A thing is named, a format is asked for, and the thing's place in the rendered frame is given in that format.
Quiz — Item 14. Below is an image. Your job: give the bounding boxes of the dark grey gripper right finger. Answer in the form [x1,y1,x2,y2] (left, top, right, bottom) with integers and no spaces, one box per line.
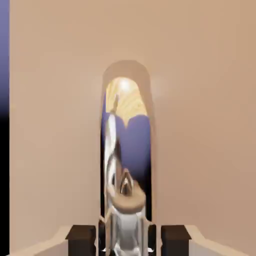
[161,224,248,256]

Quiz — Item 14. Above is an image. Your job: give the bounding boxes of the light wood cabinet door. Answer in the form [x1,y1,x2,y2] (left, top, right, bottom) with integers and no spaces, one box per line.
[9,0,256,256]

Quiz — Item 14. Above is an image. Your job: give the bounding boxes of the shiny curved metal handle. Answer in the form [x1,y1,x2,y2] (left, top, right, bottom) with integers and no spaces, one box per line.
[97,59,157,256]

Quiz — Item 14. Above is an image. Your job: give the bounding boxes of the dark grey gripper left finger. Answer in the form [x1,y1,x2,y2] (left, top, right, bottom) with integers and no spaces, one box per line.
[8,224,97,256]

